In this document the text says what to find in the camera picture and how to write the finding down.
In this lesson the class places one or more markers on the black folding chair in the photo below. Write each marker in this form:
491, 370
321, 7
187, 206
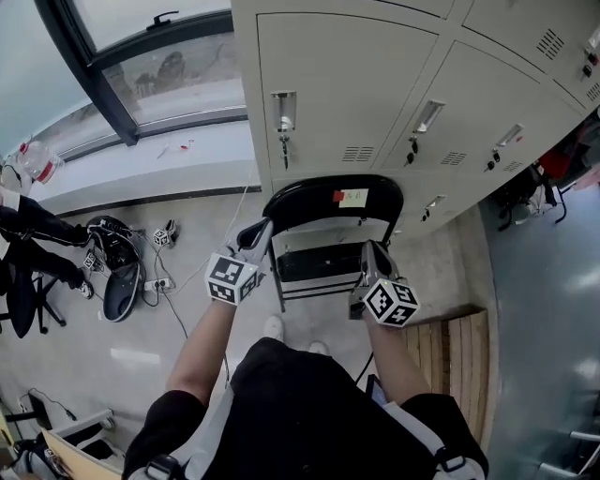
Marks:
319, 267

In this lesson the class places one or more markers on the red sticker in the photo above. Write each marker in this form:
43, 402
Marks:
337, 196

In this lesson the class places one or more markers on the phone with blue screen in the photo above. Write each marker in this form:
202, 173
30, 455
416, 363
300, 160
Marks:
376, 391

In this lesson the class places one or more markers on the white metal rack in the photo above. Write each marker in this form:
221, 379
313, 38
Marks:
576, 450

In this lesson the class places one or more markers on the wooden slat pallet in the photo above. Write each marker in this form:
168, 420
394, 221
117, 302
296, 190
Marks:
461, 370

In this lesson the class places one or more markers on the person's white left shoe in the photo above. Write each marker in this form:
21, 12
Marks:
274, 328

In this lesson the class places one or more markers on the white power strip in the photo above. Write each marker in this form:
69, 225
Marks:
157, 284

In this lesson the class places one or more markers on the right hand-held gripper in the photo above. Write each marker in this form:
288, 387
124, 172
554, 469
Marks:
391, 302

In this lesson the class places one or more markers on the person's right forearm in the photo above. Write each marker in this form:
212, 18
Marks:
396, 361

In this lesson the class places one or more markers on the grey metal locker cabinet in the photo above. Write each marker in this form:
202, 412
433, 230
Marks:
356, 84

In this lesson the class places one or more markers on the clear plastic bottle red label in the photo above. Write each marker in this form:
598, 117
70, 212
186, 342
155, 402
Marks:
40, 161

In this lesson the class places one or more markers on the yellow sticky note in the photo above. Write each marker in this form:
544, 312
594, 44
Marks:
354, 198

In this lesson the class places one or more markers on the black office chair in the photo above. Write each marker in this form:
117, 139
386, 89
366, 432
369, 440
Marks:
23, 300

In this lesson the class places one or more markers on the person's left forearm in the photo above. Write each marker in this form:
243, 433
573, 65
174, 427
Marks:
199, 351

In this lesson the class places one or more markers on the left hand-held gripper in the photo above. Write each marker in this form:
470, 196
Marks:
227, 279

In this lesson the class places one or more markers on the person's black clothed body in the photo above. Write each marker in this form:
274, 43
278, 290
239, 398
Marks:
304, 417

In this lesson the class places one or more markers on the spare hand-held gripper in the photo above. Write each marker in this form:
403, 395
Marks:
91, 261
161, 236

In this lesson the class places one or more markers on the black window frame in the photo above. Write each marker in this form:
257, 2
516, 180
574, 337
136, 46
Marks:
112, 94

